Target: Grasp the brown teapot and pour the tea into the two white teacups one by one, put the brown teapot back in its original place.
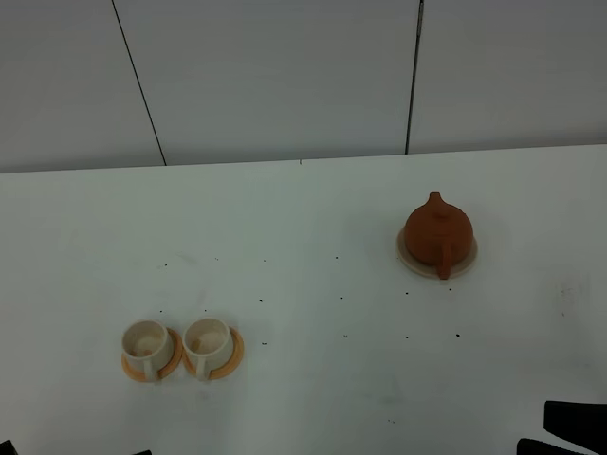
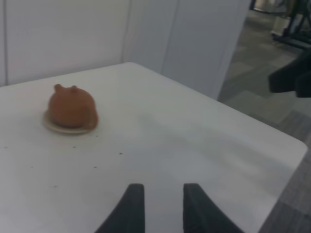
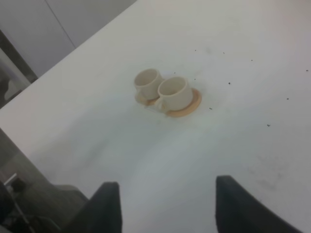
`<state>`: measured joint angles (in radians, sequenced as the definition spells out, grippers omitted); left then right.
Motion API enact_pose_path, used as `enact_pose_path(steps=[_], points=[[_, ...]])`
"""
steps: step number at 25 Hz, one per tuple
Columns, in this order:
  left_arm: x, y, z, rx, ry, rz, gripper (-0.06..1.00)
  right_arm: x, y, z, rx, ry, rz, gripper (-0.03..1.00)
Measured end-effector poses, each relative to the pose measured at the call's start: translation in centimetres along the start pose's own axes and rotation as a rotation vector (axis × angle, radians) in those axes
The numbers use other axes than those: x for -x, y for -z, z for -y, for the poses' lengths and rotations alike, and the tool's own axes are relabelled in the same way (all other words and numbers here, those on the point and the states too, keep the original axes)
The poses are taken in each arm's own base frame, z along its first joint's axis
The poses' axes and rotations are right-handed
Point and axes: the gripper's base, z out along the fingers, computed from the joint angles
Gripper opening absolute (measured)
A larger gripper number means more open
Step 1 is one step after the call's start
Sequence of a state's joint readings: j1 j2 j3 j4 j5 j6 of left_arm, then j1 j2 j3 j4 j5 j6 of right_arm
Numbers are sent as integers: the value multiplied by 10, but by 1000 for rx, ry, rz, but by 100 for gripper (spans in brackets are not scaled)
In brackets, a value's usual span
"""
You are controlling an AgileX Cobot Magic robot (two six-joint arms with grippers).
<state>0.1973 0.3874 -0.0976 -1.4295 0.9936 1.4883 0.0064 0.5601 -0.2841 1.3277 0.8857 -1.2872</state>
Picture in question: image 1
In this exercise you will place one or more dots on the brown clay teapot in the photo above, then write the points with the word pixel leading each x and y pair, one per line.
pixel 438 234

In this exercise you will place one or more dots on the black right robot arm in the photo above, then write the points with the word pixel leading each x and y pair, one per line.
pixel 581 424

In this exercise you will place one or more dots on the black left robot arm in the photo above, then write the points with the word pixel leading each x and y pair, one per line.
pixel 7 448

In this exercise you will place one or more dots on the beige round teapot coaster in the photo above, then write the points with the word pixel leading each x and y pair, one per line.
pixel 428 271

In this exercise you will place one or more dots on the right white teacup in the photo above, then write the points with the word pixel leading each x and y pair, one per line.
pixel 208 346

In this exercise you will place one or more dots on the white teacup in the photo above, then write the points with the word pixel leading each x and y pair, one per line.
pixel 147 348
pixel 208 346

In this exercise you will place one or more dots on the right orange saucer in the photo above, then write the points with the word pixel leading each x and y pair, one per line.
pixel 235 353

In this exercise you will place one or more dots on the orange saucer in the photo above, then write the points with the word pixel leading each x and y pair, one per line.
pixel 235 353
pixel 163 372

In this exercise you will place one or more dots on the left white teacup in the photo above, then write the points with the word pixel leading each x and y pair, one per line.
pixel 147 348

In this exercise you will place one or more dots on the left orange saucer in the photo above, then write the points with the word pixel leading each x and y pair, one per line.
pixel 163 372

